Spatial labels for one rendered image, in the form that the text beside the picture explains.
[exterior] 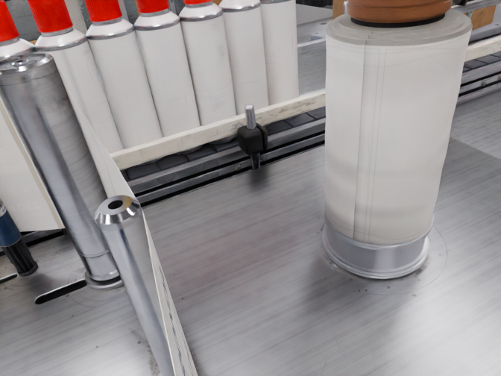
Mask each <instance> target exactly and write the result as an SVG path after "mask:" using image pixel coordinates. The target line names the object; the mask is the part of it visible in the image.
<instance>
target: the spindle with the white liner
mask: <svg viewBox="0 0 501 376"><path fill-rule="evenodd" d="M452 3H453V0H347V13H346V14H343V15H340V16H338V17H337V18H335V19H334V20H333V21H331V22H330V23H329V24H328V26H327V28H326V48H327V70H326V83H325V93H326V127H325V160H326V162H325V179H324V193H325V202H324V220H325V222H326V224H325V226H324V228H323V231H322V243H323V247H324V250H325V252H326V253H327V255H328V256H329V257H330V259H331V260H332V261H333V262H335V263H336V264H337V265H339V266H340V267H342V268H343V269H345V270H347V271H349V272H352V273H353V274H356V275H360V276H363V277H367V278H378V279H387V278H398V277H401V276H404V275H407V274H410V273H412V272H413V271H415V270H416V269H418V268H419V267H421V266H422V265H423V263H424V262H425V260H426V259H427V256H428V253H429V238H428V236H427V235H428V234H429V233H430V231H431V230H432V226H433V222H434V213H433V211H434V208H435V203H436V200H437V197H438V189H439V184H440V180H441V172H442V168H443V165H444V160H445V157H446V153H447V146H448V142H449V138H450V129H451V124H452V120H453V114H454V111H455V108H456V102H457V98H458V95H459V89H460V85H461V75H462V70H463V65H464V59H465V55H466V51H467V46H468V43H469V39H470V34H471V31H472V27H473V25H472V23H471V20H470V18H469V17H468V16H466V15H464V14H463V13H461V12H459V11H457V10H452V9H450V8H451V7H452Z"/></svg>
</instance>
